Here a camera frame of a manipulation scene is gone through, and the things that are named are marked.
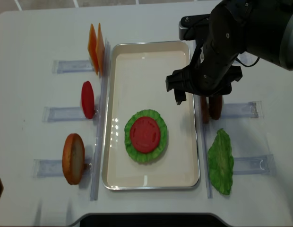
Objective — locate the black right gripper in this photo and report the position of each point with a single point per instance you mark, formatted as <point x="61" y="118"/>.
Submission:
<point x="210" y="72"/>

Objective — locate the brown meat patty front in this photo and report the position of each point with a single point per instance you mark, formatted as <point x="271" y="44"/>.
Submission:
<point x="215" y="107"/>

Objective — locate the brown meat patty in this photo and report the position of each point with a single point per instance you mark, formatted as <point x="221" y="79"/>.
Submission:
<point x="215" y="107"/>
<point x="204" y="109"/>

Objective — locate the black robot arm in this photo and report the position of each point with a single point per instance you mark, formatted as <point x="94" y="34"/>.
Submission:
<point x="263" y="28"/>

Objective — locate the brown meat patty rear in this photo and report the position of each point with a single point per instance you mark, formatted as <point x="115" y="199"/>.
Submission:
<point x="204" y="109"/>

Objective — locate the red tomato slice on tray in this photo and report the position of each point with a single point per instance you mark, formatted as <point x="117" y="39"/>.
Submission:
<point x="145" y="135"/>

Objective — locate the green lettuce leaf standing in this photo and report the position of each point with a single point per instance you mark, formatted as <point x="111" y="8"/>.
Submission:
<point x="221" y="163"/>

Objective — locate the green lettuce leaf on tray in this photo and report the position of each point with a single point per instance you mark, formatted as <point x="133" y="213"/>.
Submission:
<point x="148" y="113"/>

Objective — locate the clear lettuce pusher track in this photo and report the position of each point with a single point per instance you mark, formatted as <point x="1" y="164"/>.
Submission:
<point x="260" y="165"/>

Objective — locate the orange cheese slice inner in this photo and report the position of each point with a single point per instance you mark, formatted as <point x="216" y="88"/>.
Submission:
<point x="100" y="49"/>

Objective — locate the orange cheese slice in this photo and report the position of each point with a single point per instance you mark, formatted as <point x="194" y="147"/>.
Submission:
<point x="92" y="41"/>
<point x="100" y="49"/>

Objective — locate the red tomato slice standing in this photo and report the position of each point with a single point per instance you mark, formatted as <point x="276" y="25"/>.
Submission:
<point x="87" y="100"/>

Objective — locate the orange cheese slice outer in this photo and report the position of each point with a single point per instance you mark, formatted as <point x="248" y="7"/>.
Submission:
<point x="92" y="41"/>

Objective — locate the clear cheese pusher track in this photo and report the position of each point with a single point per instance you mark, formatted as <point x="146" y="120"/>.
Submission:
<point x="60" y="67"/>

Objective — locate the clear tomato pusher track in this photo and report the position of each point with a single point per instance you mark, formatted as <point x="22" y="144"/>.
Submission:
<point x="63" y="114"/>

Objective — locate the clear patty pusher track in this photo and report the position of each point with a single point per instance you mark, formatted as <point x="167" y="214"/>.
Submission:
<point x="242" y="110"/>

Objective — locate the white metal tray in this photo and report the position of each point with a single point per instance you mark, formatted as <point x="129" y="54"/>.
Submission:
<point x="137" y="82"/>

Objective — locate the bun slice standing left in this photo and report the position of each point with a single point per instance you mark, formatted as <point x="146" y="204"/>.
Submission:
<point x="73" y="159"/>

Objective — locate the black base edge bottom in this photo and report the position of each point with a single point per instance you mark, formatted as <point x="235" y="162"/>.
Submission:
<point x="151" y="220"/>

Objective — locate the clear bun pusher track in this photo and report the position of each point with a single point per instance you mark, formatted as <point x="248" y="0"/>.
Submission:
<point x="43" y="168"/>

